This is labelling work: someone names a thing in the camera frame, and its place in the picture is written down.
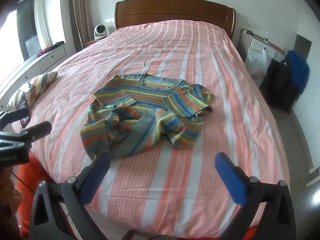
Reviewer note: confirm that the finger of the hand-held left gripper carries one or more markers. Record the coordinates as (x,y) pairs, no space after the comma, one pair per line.
(15,116)
(35,131)

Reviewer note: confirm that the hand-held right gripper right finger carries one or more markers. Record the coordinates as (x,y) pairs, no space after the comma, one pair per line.
(230,180)

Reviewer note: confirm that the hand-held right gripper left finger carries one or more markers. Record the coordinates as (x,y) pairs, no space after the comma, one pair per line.
(96,177)

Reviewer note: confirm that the striped knit sweater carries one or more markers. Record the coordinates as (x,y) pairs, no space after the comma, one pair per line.
(145,112)

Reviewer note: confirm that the dark clothes pile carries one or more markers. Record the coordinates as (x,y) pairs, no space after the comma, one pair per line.
(48,48)

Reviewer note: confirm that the orange cloth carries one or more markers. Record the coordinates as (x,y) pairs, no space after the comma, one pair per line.
(27,175)

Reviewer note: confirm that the striped pillow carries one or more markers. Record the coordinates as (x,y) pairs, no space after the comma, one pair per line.
(37,85)

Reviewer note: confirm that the white drawer cabinet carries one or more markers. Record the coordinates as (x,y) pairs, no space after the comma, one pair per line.
(50,57)

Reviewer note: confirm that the window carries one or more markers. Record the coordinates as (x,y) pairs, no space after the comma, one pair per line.
(28,30)

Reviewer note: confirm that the white sheer curtain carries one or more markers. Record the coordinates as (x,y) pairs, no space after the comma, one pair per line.
(43,17)

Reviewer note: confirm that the wooden nightstand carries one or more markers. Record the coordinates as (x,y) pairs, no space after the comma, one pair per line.
(92,42)

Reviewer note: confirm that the white plastic bag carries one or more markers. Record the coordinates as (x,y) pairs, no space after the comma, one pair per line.
(257,63)

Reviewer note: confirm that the white desk fan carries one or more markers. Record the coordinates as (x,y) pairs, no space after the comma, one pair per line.
(100,31)

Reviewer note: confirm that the pink striped blanket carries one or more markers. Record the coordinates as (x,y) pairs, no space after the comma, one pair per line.
(200,62)

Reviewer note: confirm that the brown curtain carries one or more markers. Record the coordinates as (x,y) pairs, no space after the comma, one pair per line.
(81,12)

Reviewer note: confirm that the blue garment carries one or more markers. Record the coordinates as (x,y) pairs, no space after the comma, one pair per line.
(298,70)

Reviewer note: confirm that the wooden headboard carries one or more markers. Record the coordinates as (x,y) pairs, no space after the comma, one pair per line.
(172,11)

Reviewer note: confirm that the white wall socket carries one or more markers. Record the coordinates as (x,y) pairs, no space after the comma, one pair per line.
(253,25)
(108,20)

